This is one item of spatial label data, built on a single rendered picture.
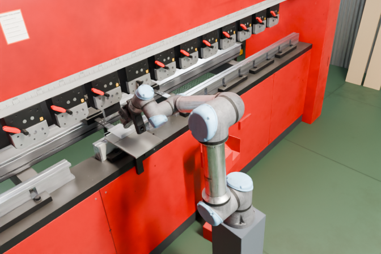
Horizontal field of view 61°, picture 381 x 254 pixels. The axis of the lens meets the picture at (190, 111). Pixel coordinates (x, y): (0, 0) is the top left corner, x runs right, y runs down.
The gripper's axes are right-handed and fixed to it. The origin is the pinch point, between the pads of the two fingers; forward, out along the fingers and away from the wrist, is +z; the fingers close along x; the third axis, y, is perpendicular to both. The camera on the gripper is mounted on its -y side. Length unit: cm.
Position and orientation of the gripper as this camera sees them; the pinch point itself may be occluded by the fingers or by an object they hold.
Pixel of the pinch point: (127, 127)
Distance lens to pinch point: 173.1
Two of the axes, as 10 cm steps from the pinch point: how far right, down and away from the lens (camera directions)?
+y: -6.0, -7.9, 1.3
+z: -4.3, 4.6, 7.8
